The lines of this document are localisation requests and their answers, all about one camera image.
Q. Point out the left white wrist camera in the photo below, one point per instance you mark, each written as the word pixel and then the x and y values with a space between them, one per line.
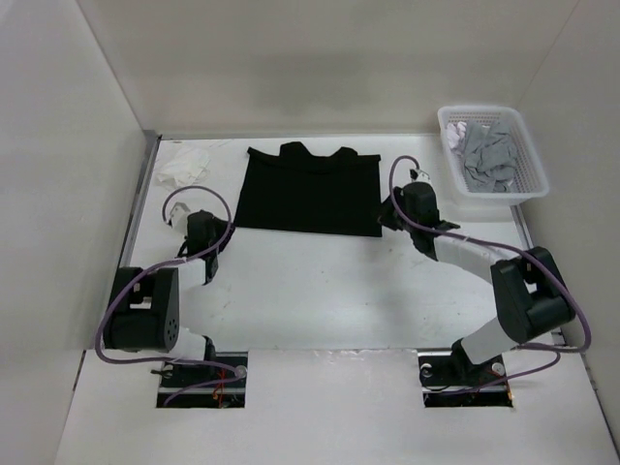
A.
pixel 178 217

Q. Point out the white folded tank top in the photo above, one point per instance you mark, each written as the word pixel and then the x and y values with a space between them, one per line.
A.
pixel 188 166

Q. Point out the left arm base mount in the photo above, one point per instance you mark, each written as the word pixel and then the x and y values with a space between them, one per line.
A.
pixel 198 387

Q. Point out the white plastic basket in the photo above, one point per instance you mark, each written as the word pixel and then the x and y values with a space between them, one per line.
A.
pixel 530 180

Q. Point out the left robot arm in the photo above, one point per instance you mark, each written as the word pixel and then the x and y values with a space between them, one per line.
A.
pixel 144 306

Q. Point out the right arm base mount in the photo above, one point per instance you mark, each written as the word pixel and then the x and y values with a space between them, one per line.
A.
pixel 443 387

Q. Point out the black tank top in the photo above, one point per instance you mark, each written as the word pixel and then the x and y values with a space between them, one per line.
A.
pixel 297 191

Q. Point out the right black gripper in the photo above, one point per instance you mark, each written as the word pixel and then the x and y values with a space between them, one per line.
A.
pixel 386 214

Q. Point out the pale pink tank top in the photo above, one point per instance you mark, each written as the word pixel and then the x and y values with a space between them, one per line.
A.
pixel 456 132

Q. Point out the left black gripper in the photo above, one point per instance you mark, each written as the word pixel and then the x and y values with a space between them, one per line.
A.
pixel 221 227

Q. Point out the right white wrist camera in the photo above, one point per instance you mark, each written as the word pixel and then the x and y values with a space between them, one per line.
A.
pixel 419 176

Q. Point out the grey tank top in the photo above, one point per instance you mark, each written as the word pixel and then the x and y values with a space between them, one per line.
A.
pixel 489 157

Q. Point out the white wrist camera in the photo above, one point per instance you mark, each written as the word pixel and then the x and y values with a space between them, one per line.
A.
pixel 419 176
pixel 178 217

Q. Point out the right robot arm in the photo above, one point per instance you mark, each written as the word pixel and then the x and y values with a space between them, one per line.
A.
pixel 529 293

